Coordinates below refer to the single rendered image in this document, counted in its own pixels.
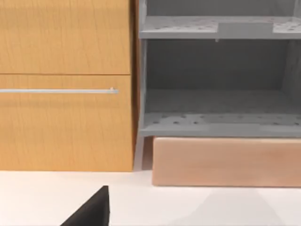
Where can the pale wooden drawer front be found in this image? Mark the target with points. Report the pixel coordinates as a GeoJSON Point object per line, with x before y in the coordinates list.
{"type": "Point", "coordinates": [225, 162]}

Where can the grey pierced drawer inside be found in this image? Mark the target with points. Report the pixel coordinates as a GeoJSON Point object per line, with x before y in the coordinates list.
{"type": "Point", "coordinates": [211, 106]}

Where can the wooden cupboard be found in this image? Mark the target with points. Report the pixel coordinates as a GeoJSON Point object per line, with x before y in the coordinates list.
{"type": "Point", "coordinates": [135, 94]}

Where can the plain wooden drawer front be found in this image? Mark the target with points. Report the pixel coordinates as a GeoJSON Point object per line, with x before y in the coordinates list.
{"type": "Point", "coordinates": [63, 35]}

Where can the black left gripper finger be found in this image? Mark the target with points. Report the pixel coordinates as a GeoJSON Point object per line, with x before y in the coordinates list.
{"type": "Point", "coordinates": [96, 208]}

